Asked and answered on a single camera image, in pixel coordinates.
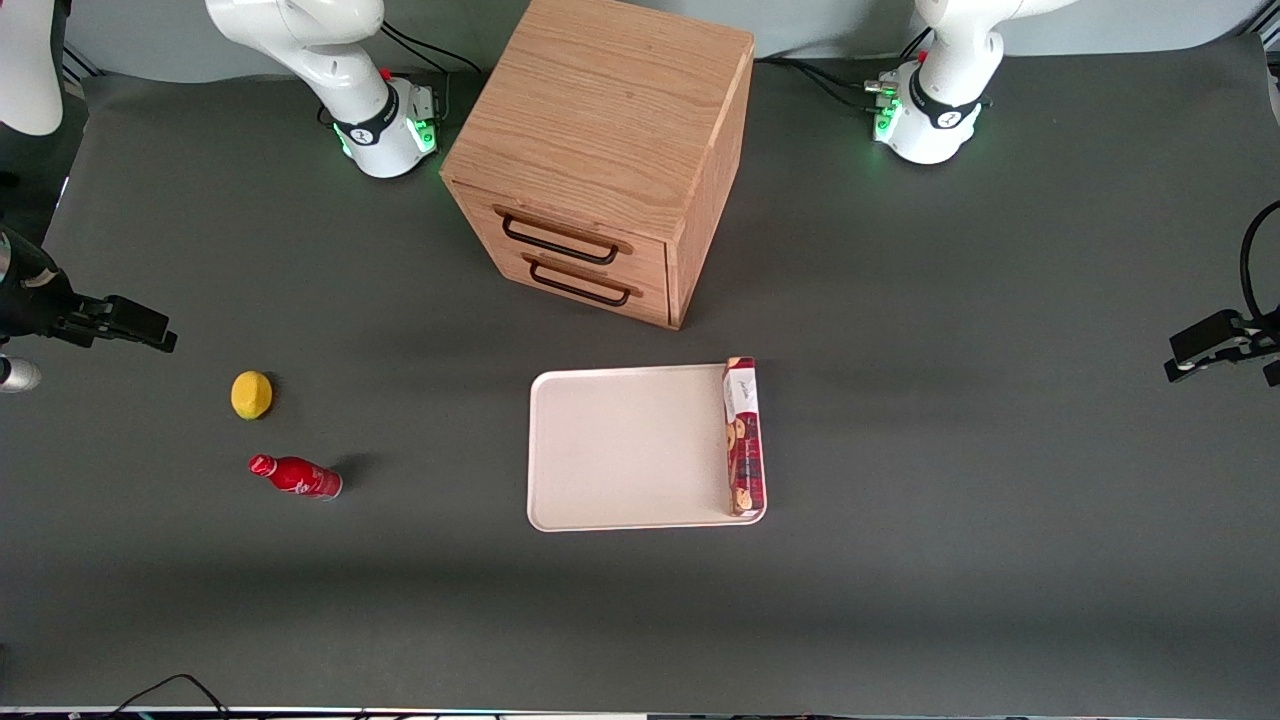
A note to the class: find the cream plastic tray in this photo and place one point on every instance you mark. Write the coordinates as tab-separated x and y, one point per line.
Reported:
625	450

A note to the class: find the red coke bottle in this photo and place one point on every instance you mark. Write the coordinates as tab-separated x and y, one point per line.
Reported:
300	477

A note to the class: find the dark grey table mat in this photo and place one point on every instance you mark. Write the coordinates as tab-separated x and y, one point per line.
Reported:
900	450

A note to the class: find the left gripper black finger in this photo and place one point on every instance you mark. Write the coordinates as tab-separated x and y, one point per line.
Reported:
1205	340
1274	373

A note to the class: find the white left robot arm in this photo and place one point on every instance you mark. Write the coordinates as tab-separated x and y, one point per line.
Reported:
940	132

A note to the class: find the wooden two-drawer cabinet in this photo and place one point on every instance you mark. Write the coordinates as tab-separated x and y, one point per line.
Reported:
600	110

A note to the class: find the yellow lemon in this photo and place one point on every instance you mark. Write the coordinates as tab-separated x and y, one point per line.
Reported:
251	395

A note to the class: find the wooden drawer front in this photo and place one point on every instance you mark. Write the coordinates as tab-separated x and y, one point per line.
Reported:
560	215
600	300

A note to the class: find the red cookie box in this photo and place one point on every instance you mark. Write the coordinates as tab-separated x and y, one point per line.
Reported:
743	440

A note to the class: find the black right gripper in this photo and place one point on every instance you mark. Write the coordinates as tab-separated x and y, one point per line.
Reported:
38	303

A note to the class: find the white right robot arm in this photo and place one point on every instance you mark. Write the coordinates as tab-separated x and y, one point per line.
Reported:
372	140

